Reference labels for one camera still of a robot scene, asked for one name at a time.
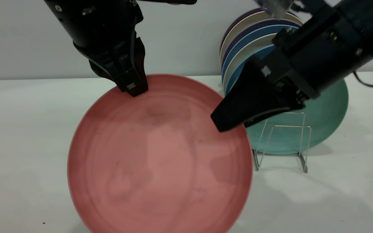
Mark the teal green round plate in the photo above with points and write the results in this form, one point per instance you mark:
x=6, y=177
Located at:
x=325, y=111

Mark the pink round plate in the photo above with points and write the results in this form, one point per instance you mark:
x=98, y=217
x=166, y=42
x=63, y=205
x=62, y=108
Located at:
x=160, y=161

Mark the blue round plate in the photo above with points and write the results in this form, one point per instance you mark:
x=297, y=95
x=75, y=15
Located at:
x=248, y=36
x=238, y=68

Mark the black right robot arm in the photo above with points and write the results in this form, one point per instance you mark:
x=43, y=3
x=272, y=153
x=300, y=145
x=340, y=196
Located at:
x=367, y=22

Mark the dark purple round plate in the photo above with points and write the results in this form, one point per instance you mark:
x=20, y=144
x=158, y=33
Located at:
x=248, y=28
x=243, y=16

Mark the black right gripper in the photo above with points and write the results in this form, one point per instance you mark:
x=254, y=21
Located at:
x=319, y=58

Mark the grey beige round plate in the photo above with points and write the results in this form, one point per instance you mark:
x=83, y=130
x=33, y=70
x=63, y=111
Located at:
x=248, y=46
x=248, y=20

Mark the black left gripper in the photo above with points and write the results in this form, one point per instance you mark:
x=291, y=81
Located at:
x=96, y=26

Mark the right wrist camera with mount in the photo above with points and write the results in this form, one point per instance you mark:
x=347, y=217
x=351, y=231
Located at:
x=274, y=6

